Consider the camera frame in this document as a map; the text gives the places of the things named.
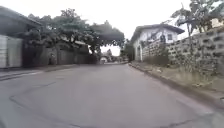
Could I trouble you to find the pale vehicle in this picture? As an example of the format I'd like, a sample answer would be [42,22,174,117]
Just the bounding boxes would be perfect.
[99,56,109,64]

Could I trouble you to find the dark green bush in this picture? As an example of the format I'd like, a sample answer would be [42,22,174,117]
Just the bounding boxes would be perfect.
[120,39,136,62]

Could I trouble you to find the grey asphalt road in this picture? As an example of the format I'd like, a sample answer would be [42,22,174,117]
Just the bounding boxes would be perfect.
[0,63,224,128]

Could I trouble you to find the large dark green trees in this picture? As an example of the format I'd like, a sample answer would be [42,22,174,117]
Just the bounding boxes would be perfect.
[19,8,126,56]

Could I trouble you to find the white house with dark roof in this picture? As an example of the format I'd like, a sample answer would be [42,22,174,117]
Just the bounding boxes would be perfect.
[129,23,186,62]

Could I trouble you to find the weedy dirt verge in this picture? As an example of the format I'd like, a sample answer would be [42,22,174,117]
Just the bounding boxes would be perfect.
[129,60,224,101]

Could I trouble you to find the concrete kerb strip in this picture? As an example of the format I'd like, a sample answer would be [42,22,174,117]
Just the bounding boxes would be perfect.
[0,63,81,82]

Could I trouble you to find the thin tree with sparse leaves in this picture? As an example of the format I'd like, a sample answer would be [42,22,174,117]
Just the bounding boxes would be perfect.
[170,0,224,48]

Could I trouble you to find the pale metal gate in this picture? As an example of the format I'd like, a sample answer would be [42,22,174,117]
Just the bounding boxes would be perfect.
[0,34,24,70]

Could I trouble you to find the grey building with sloped roof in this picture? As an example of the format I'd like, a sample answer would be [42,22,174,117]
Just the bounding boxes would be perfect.
[0,5,43,39]

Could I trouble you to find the dark boundary wall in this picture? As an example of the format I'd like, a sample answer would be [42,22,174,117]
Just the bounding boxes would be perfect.
[21,41,100,69]

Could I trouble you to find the grey concrete block wall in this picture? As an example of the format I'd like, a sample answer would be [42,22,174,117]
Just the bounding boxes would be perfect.
[142,26,224,75]

